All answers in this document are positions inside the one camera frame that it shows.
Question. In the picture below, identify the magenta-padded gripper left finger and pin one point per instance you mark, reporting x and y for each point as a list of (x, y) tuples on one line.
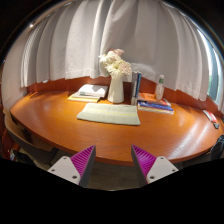
[(65, 167)]

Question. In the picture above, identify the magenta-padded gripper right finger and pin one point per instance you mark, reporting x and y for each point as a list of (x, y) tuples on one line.
[(160, 167)]

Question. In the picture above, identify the pale green towel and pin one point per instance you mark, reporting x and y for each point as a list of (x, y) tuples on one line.
[(110, 114)]

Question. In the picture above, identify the wooden chair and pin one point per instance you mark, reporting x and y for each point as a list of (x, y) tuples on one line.
[(30, 143)]

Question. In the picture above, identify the white thick lying book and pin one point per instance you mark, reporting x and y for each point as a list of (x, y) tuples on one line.
[(156, 111)]

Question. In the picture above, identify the black bag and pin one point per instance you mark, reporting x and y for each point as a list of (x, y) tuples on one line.
[(218, 148)]

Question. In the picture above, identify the blue lying book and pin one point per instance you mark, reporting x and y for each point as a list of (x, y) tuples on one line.
[(155, 106)]

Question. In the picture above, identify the yellow lying book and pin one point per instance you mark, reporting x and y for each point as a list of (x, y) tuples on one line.
[(81, 99)]

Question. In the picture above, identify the small dark object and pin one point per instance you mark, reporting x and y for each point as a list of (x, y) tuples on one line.
[(216, 125)]

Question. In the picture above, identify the red booklet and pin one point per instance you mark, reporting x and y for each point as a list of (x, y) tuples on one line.
[(210, 115)]

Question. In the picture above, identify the grey lying book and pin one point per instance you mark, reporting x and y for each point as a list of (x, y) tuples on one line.
[(78, 95)]

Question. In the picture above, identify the clear bottle with green cap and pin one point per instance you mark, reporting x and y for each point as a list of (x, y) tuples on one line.
[(159, 89)]

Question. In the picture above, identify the dark upright book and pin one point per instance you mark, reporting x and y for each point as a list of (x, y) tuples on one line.
[(133, 87)]

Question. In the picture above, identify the blue upright book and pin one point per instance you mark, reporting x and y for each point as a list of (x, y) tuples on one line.
[(138, 85)]

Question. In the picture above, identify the white ceramic vase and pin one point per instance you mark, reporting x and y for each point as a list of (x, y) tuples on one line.
[(115, 90)]

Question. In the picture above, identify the window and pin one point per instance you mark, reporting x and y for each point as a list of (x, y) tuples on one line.
[(212, 73)]

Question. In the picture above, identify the white pink artificial flower bouquet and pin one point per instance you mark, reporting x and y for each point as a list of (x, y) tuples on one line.
[(116, 65)]

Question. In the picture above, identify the white curtain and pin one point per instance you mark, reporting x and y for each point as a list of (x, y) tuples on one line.
[(110, 33)]

